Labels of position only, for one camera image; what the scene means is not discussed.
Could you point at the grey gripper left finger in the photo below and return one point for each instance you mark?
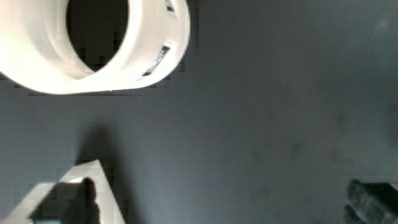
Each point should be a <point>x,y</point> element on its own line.
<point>73,201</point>

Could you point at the white lamp shade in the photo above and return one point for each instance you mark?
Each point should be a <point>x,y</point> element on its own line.
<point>39,61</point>

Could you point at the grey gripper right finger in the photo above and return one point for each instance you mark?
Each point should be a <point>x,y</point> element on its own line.
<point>371,203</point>

